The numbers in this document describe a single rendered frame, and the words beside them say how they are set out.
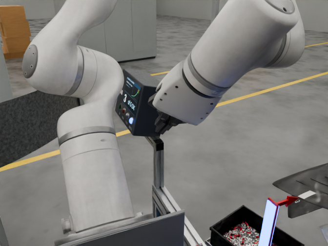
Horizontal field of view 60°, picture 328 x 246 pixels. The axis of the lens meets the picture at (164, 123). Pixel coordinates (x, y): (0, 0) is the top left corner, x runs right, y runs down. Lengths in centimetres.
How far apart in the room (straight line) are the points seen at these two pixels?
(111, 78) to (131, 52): 639
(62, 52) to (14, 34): 771
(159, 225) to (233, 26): 33
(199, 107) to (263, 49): 16
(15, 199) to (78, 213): 214
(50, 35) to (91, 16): 9
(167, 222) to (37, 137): 171
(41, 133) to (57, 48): 156
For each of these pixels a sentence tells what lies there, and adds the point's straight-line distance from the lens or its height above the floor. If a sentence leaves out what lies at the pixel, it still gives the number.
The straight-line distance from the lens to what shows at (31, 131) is 209.
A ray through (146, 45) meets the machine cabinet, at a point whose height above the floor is 36.
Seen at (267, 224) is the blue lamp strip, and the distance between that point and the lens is 60.
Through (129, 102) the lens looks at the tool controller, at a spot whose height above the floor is 117.
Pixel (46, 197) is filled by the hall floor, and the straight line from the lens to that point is 261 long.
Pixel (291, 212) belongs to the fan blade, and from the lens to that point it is 98.
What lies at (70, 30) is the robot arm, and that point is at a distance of 63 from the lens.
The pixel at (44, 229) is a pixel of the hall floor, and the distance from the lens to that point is 232.
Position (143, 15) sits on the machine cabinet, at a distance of 714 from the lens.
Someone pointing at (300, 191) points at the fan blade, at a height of 116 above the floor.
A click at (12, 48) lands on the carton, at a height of 25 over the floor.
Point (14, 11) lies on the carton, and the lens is 830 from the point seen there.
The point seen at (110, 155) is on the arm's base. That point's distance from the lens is 57.
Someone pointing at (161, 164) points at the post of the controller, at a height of 96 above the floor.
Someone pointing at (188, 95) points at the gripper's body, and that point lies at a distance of 47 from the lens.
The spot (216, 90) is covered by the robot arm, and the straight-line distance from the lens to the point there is 43.
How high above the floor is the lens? 154
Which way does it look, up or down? 25 degrees down
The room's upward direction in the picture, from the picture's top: straight up
